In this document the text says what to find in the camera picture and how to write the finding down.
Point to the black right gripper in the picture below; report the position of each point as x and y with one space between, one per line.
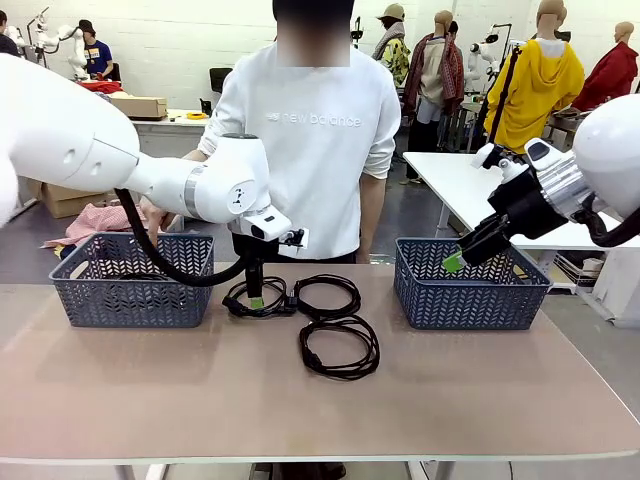
525 205

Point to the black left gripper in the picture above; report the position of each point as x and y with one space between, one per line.
250 247

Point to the person's right forearm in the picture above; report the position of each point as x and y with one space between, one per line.
195 156

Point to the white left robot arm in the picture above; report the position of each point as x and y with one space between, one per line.
60 135

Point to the person's left forearm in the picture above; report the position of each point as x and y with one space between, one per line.
371 215

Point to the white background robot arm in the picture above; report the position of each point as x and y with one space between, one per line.
75 50

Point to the person's right hand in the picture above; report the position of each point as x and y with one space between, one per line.
157 220

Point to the blue-grey plastic woven basket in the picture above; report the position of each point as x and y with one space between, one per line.
125 305
475 305

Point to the long white empty table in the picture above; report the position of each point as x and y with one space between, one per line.
450 175

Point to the small clear plastic box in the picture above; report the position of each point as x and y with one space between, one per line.
372 259

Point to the person in white sweatshirt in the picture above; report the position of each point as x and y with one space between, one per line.
310 175

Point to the cluttered white side table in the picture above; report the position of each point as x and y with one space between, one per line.
562 130

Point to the black pole stand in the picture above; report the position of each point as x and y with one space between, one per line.
502 95

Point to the mannequin in yellow hoodie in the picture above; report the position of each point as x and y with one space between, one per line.
540 90

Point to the pink checkered cloth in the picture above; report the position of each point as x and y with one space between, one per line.
100 220

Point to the white background work table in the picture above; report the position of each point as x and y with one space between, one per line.
167 137

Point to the yellow tape roll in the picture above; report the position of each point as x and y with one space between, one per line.
196 117

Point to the mannequin in red patterned coat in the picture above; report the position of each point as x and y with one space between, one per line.
435 75

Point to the small white background robot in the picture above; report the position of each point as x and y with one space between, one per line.
487 55

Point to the black office chair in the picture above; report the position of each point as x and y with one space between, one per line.
220 80

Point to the open cardboard floor box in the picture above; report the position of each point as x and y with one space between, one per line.
65 200

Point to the figure with hat floral shirt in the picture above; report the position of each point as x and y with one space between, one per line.
395 55

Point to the flat cardboard box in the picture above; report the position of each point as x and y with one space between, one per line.
142 106

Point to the mannequin in red garment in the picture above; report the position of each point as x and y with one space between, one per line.
612 75

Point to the white table leg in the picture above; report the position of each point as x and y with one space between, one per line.
145 472
430 471

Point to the pile of mixed clothes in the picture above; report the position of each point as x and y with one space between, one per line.
102 87

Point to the person in blue t-shirt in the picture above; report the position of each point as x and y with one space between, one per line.
97 55

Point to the person in black top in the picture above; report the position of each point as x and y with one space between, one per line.
7 42

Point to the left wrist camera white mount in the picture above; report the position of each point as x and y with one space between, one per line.
295 237

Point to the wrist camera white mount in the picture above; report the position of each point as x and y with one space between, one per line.
487 155
295 237

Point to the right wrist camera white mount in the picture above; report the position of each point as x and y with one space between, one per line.
487 155

